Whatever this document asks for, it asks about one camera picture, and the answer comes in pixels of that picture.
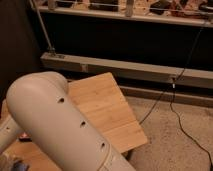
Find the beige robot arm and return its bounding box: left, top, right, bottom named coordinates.
left=0, top=72, right=135, bottom=171

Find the metal diagonal rod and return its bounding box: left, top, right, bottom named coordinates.
left=31, top=0, right=56, bottom=56

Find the wooden table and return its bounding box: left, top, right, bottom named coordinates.
left=0, top=71, right=149, bottom=171

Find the black power cable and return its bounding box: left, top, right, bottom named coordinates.
left=138, top=19, right=213, bottom=171

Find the dark rectangular snack box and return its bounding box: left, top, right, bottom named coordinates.
left=19, top=133, right=31, bottom=142

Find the cluttered upper shelf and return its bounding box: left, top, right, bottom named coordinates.
left=29, top=0, right=213, bottom=29

